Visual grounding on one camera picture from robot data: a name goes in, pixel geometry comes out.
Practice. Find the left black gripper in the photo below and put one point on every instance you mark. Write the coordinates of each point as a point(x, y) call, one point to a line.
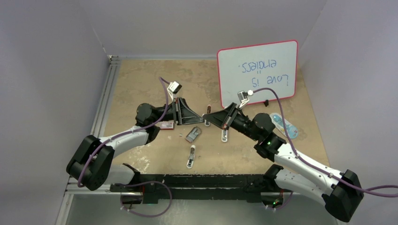
point(182, 114)

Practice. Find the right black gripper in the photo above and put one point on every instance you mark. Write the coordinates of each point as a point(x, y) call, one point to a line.
point(221, 118)

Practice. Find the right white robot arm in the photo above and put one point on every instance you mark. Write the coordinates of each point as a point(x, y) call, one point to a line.
point(333, 189)

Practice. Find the red-framed whiteboard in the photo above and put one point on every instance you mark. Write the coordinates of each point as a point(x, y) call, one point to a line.
point(271, 65)

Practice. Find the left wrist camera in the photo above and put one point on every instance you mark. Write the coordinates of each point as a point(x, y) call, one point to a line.
point(173, 88)

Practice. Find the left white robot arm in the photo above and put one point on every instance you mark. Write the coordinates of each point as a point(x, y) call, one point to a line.
point(91, 165)

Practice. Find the aluminium frame rail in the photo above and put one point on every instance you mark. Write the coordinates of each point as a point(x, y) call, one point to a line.
point(105, 101)

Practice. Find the red staple box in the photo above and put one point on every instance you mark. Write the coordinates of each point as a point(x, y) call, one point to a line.
point(166, 125)

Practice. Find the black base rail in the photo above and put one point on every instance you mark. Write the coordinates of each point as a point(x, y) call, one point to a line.
point(252, 188)

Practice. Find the pink and white stapler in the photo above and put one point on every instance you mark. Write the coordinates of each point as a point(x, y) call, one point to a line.
point(207, 123)

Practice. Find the blue patterned oval case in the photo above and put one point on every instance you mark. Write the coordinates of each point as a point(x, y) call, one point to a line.
point(284, 126)

